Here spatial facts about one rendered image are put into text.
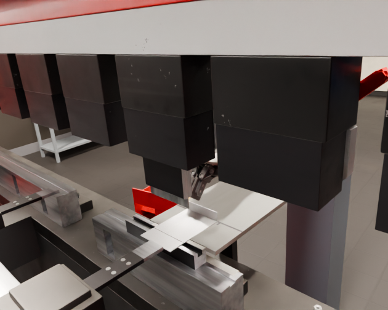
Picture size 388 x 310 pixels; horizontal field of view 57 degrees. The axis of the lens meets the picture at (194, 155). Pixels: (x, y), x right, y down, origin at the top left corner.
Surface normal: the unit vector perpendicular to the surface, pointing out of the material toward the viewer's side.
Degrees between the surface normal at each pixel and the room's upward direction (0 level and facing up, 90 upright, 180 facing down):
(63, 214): 90
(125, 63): 90
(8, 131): 90
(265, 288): 0
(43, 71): 90
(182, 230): 0
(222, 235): 0
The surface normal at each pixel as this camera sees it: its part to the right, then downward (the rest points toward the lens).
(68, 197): 0.72, 0.19
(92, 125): -0.69, 0.29
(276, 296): -0.07, -0.94
